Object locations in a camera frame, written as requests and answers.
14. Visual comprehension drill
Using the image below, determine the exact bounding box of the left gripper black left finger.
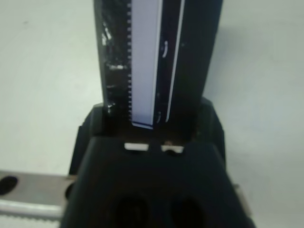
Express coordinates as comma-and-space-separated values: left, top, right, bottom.
68, 103, 112, 178

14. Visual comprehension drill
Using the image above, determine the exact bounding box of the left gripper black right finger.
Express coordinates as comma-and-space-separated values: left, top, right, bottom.
190, 96, 228, 167

